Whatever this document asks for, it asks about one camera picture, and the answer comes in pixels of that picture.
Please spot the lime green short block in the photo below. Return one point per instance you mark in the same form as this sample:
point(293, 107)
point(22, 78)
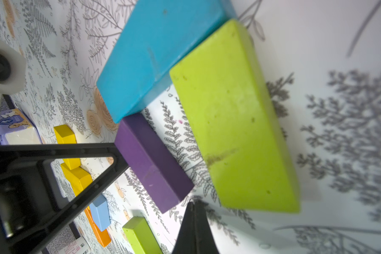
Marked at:
point(225, 98)

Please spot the purple block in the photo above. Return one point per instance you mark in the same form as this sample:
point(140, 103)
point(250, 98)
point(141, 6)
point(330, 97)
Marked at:
point(158, 171)

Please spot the light blue block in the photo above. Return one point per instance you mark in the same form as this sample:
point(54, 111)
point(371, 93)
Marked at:
point(100, 212)

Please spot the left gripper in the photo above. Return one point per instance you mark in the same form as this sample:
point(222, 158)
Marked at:
point(32, 208)

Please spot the lime green long block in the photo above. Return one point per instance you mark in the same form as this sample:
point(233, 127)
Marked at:
point(141, 237)

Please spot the orange block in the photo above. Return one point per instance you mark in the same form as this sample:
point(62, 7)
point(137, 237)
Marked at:
point(102, 237)

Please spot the teal block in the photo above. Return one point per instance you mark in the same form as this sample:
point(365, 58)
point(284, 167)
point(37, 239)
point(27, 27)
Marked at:
point(158, 35)

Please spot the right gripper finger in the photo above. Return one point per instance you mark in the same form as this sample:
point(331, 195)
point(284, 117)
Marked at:
point(195, 236)

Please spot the small yellow block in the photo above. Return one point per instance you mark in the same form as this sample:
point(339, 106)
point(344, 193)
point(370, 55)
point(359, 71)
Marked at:
point(65, 136)

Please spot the long yellow block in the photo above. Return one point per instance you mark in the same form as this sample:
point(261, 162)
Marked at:
point(78, 178)

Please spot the purple card box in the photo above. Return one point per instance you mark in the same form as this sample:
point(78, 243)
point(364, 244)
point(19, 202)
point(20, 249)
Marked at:
point(17, 129)

